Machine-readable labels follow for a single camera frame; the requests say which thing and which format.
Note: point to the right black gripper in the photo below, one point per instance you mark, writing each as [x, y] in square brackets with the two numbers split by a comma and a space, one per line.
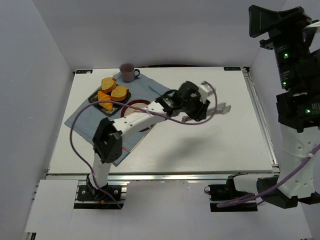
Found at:
[280, 36]

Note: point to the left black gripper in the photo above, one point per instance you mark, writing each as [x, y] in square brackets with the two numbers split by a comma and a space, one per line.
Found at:
[201, 111]

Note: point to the metal tongs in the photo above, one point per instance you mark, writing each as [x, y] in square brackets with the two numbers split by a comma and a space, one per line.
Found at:
[221, 109]

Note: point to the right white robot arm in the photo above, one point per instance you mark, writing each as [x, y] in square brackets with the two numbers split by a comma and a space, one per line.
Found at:
[298, 111]

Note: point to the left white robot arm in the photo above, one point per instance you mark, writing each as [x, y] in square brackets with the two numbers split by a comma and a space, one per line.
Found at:
[108, 139]

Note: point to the round bread slice front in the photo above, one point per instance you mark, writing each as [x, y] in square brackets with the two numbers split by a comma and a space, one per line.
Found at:
[119, 93]

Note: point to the round bread slice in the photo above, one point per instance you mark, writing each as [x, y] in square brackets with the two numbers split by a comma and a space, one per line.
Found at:
[108, 84]
[119, 93]

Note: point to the black bread tray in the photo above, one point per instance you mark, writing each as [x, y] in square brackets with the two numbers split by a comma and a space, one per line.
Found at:
[116, 105]

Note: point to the round bread slice rear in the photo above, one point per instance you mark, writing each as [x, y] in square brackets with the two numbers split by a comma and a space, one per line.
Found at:
[108, 84]

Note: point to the teal plastic knife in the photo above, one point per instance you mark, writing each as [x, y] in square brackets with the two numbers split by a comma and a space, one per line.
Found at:
[155, 91]

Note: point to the red rimmed plate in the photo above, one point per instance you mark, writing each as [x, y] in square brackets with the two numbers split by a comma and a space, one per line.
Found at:
[139, 103]

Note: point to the purple mug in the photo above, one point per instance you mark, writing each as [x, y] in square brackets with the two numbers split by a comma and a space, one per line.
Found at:
[129, 72]

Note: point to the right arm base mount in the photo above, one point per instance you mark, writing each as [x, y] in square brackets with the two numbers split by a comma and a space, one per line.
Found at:
[221, 192]

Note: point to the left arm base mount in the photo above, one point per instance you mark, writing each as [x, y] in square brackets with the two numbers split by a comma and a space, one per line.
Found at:
[86, 200]

